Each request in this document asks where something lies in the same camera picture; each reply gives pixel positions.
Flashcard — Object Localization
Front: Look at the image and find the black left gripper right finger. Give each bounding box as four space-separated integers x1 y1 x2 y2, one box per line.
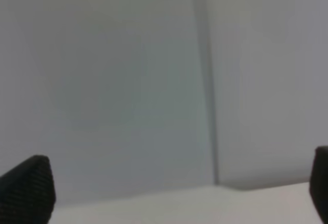
309 146 327 224

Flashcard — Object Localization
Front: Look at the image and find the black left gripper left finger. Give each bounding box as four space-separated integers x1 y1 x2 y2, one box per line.
1 155 56 224

